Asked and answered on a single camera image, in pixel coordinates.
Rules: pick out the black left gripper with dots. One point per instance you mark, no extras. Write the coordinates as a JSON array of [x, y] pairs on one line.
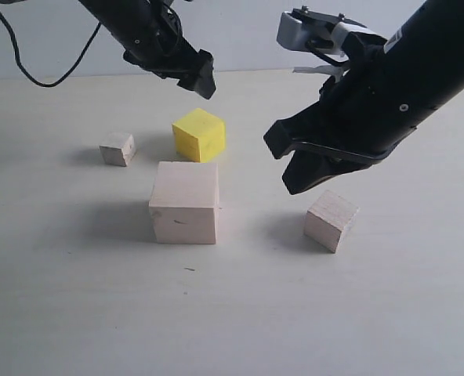
[[153, 40]]

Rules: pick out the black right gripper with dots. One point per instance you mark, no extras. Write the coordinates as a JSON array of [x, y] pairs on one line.
[[389, 89]]

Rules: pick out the yellow foam cube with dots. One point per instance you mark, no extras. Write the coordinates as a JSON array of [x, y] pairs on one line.
[[199, 136]]

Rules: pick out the medium wooden cube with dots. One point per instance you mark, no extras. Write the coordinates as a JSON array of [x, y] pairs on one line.
[[329, 219]]

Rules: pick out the small wooden cube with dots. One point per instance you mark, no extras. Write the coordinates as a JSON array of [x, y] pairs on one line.
[[118, 149]]

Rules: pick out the large wooden cube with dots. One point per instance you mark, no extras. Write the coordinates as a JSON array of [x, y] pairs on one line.
[[184, 203]]

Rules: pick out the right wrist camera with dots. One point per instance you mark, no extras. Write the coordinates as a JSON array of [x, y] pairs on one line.
[[299, 26]]

